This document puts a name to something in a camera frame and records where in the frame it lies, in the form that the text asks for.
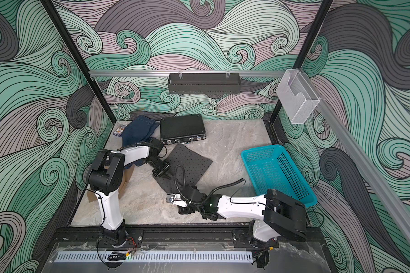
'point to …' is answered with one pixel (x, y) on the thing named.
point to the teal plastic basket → (272, 168)
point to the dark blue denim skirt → (138, 130)
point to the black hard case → (181, 129)
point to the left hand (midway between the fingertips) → (173, 173)
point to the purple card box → (118, 131)
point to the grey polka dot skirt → (185, 168)
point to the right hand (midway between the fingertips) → (180, 196)
